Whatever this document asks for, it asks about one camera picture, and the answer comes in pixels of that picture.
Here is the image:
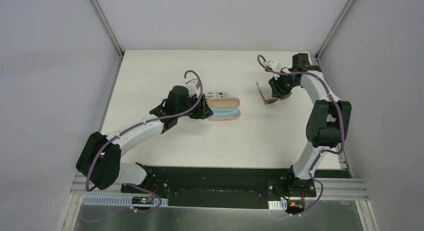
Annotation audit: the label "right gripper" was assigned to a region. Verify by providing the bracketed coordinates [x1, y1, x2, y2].
[269, 70, 300, 99]

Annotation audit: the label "blue cleaning cloth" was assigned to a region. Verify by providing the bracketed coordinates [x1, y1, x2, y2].
[210, 107, 239, 119]

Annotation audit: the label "brown frame sunglasses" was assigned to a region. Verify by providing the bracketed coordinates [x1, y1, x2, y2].
[256, 81, 292, 105]

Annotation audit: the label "pink glasses case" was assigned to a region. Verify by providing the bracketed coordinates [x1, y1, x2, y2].
[207, 97, 241, 122]

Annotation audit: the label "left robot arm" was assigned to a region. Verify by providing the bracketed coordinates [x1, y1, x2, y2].
[75, 85, 213, 194]

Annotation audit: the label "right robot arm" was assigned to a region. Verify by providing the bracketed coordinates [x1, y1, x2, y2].
[263, 53, 352, 196]

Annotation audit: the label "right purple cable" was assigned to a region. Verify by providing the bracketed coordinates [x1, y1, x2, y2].
[257, 54, 346, 221]

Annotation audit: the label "purple cable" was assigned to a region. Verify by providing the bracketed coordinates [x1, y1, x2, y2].
[79, 70, 204, 224]
[257, 54, 346, 221]

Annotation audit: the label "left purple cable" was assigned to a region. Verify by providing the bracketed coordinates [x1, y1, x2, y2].
[79, 70, 204, 224]

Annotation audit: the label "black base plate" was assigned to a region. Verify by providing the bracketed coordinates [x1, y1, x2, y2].
[140, 166, 318, 209]

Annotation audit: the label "right white cable duct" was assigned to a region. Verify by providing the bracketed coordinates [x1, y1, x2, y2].
[267, 199, 288, 211]

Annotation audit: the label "white cable duct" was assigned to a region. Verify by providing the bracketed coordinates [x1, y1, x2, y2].
[267, 199, 288, 211]
[81, 194, 169, 208]

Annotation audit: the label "left white cable duct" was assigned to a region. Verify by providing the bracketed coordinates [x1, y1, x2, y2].
[81, 194, 169, 208]

